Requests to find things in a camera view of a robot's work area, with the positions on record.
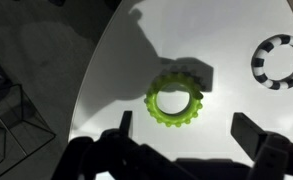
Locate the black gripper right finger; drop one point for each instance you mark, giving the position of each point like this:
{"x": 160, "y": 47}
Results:
{"x": 247, "y": 134}

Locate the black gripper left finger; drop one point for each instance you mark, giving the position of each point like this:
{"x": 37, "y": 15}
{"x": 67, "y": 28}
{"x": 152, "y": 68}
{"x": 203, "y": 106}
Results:
{"x": 126, "y": 123}

